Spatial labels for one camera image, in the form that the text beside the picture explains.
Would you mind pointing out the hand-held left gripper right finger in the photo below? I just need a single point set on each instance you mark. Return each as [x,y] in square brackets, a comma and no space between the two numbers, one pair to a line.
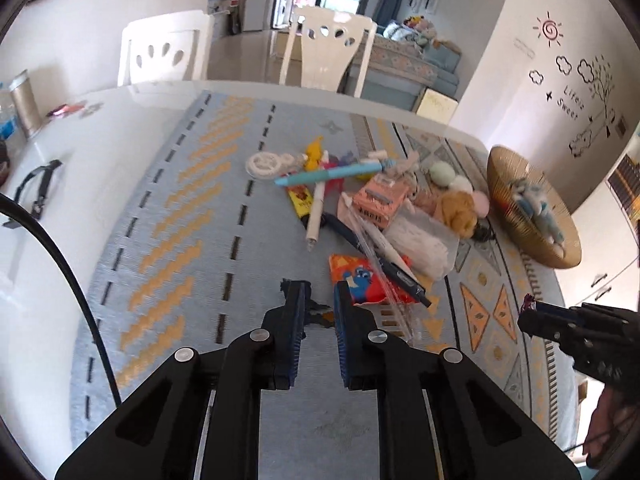
[342,335]

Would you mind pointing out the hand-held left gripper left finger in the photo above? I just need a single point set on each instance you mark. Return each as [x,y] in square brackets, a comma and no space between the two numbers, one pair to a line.
[296,332]

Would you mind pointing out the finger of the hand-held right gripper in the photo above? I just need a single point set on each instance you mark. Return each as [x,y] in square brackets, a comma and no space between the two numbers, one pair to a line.
[547,329]
[565,311]

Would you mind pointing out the small dark red clip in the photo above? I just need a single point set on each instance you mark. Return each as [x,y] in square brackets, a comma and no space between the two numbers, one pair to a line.
[528,304]

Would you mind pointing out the small black orange figure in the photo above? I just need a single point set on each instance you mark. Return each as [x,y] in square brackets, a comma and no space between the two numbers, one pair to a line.
[316,306]

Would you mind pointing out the round woven basket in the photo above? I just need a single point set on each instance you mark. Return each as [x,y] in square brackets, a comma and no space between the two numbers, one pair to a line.
[510,195]

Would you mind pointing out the person's right hand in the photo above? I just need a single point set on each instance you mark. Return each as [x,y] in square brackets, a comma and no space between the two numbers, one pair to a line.
[610,425]

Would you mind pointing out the white cabinet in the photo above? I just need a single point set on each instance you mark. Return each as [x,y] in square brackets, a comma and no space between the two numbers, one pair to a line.
[605,270]

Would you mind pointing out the clear plastic tube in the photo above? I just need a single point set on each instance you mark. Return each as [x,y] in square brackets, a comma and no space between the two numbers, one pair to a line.
[380,285]

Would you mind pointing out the white black pen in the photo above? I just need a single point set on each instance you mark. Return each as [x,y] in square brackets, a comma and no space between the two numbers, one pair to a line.
[395,262]

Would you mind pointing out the multicolour plush toy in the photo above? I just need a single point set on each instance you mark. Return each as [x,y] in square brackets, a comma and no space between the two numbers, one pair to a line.
[537,210]

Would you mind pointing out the blue patterned table mat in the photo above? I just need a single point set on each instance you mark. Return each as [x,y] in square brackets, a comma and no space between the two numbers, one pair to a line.
[200,285]

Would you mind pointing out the black hair claw clip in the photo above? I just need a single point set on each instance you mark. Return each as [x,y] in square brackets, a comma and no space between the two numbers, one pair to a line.
[482,233]

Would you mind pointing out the clear bag of cotton pads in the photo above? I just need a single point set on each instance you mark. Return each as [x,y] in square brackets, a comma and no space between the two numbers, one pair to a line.
[420,245]

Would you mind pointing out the yellow red packet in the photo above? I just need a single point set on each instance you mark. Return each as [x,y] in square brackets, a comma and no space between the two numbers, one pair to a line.
[299,202]

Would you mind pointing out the pink toy bus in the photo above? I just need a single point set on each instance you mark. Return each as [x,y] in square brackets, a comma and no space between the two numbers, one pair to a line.
[380,205]

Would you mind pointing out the pink plush ball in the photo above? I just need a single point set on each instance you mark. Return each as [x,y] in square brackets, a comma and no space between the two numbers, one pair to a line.
[481,204]

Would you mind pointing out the brown plush bear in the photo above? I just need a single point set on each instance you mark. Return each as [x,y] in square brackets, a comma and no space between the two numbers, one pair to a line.
[457,212]

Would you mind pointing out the teal pen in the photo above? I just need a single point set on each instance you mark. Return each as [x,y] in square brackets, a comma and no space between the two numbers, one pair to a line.
[330,175]

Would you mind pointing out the white plush ball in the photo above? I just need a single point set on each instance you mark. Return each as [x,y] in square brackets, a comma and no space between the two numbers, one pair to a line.
[461,185]

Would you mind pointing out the white round plastic toy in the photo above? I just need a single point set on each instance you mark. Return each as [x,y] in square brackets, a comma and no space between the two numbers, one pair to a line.
[265,165]

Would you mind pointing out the yellow red small toy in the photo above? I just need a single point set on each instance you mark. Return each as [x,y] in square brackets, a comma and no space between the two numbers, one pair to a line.
[314,152]

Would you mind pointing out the small white tube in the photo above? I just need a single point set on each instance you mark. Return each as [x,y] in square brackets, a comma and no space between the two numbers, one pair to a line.
[377,154]

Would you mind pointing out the green plush ball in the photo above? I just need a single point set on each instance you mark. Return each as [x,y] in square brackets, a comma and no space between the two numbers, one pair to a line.
[442,173]

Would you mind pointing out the pale yellow picture board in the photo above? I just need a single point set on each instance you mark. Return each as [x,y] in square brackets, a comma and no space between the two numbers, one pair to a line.
[436,106]

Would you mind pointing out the blue patterned sofa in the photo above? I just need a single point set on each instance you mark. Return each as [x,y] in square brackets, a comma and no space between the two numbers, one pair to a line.
[400,67]

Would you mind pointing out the white chair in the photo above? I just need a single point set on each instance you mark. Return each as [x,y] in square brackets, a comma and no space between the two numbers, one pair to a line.
[165,45]
[327,45]

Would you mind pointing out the pink red small wrapper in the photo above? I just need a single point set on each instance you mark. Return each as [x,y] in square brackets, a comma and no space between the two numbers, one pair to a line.
[65,110]

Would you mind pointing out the metal thermos cup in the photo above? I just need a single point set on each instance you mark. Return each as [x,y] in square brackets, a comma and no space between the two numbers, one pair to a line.
[26,105]

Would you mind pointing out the black wall stickers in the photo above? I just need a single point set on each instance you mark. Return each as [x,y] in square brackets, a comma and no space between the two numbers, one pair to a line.
[595,80]

